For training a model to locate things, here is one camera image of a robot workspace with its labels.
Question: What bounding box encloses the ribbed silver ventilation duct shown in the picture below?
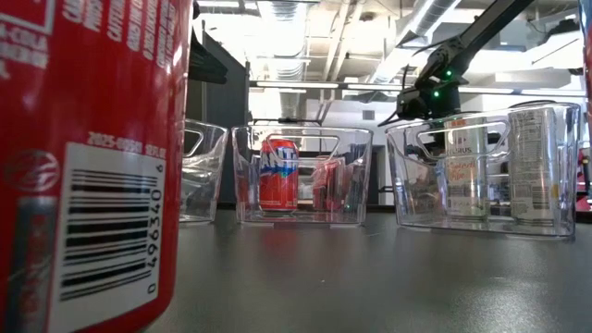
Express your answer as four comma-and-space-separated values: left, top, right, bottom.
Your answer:
256, 0, 309, 121

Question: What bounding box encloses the long linear ceiling light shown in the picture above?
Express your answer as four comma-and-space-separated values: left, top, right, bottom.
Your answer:
249, 80, 592, 98

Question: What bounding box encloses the clear plastic bin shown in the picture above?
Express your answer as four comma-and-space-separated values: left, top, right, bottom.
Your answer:
385, 102, 582, 240
179, 118, 230, 224
230, 124, 375, 227

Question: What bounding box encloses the red Coca-Cola soda can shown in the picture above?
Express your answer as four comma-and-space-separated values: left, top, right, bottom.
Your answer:
312, 156, 347, 212
0, 0, 194, 333

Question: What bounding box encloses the dark partition panel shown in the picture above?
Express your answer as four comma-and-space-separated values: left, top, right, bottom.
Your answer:
184, 31, 251, 204

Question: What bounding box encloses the silver slim Celsius can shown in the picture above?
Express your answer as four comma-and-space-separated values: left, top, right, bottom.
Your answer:
443, 116, 490, 219
507, 105, 558, 226

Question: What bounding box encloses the black table mat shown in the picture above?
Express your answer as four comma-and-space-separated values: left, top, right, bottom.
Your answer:
142, 207, 592, 333

